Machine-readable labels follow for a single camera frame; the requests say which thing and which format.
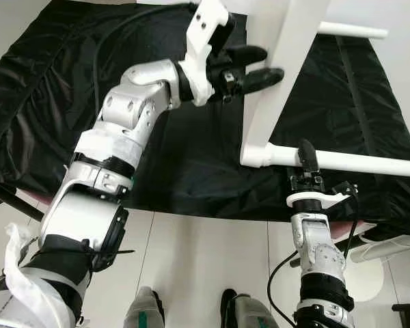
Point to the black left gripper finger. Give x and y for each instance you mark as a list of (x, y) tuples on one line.
[(246, 54), (263, 79)]

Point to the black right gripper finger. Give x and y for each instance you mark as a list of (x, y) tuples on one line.
[(309, 156)]

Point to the white plastic table top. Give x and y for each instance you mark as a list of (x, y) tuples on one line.
[(280, 82)]

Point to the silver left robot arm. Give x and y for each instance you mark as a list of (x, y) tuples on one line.
[(116, 137)]

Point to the grey robot right leg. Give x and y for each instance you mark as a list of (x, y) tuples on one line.
[(249, 313)]

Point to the black table cloth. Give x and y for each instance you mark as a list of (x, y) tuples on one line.
[(55, 102)]

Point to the white crumpled plastic sheet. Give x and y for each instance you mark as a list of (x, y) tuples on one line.
[(27, 287)]

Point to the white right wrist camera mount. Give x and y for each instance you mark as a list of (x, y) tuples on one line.
[(318, 200)]

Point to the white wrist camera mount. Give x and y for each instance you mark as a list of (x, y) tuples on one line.
[(318, 200), (205, 41)]

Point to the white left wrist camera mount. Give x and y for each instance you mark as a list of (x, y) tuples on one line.
[(205, 41)]

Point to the white metal frame leg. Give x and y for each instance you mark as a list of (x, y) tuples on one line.
[(389, 247)]

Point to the black metal frame bar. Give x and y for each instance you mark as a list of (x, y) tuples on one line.
[(14, 201)]

